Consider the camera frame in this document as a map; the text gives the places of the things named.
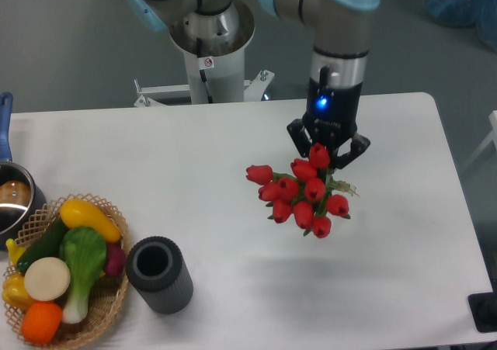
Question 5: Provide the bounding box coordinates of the dark grey ribbed vase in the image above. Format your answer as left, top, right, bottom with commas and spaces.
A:
125, 236, 193, 314

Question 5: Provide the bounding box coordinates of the yellow bell pepper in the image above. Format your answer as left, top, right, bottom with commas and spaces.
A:
2, 272, 35, 311

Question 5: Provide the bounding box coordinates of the orange fruit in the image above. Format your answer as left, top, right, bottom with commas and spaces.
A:
20, 301, 62, 345

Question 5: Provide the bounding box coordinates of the black device at table edge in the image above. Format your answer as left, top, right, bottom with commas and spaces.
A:
467, 292, 496, 333

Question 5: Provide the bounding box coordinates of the small yellow banana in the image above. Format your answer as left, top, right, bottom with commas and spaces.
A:
5, 238, 26, 265

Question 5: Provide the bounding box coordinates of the green bok choy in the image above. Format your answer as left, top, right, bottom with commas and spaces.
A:
59, 226, 106, 324

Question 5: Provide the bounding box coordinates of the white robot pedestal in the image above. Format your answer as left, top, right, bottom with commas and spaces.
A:
134, 0, 275, 107

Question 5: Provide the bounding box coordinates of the blue plastic bag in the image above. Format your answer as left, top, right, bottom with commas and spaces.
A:
422, 0, 496, 51

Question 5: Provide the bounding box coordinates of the red radish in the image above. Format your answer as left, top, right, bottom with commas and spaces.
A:
103, 244, 127, 276

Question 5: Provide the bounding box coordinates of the yellow squash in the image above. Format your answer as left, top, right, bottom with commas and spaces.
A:
59, 199, 121, 243

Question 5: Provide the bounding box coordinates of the cream round disc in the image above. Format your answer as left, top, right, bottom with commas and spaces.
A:
24, 257, 71, 301

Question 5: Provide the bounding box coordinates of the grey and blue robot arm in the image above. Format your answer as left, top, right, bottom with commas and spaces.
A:
127, 0, 380, 170

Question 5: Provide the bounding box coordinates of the dark green cucumber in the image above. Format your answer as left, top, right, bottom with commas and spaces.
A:
16, 218, 69, 275

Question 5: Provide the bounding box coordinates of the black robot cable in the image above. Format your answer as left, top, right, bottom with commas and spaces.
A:
195, 37, 214, 104

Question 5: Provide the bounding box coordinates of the blue handled saucepan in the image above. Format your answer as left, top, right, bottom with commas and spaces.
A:
1, 92, 46, 251

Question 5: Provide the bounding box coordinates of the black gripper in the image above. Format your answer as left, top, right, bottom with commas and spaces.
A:
287, 78, 370, 170

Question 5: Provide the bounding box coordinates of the woven wicker basket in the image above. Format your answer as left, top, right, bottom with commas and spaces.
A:
1, 193, 130, 349

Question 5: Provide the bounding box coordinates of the red tulip bouquet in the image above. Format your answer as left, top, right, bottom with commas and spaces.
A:
245, 144, 356, 238

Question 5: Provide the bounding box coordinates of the white furniture leg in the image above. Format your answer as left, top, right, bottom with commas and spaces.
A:
462, 110, 497, 172

